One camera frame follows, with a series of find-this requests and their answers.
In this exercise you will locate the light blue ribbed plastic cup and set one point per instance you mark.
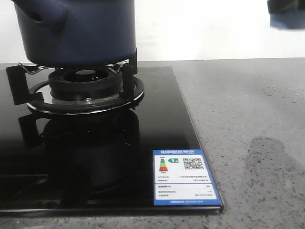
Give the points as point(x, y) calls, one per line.
point(287, 14)

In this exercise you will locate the black metal pot support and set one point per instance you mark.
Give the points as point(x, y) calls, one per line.
point(39, 98)

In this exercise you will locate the dark blue cooking pot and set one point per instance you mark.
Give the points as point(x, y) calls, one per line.
point(64, 33)

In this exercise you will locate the blue energy label sticker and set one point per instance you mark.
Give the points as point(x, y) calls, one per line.
point(181, 177)

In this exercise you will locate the black glass gas stove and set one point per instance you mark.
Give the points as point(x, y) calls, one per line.
point(94, 165)

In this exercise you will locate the black round gas burner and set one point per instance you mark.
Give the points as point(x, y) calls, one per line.
point(77, 84)

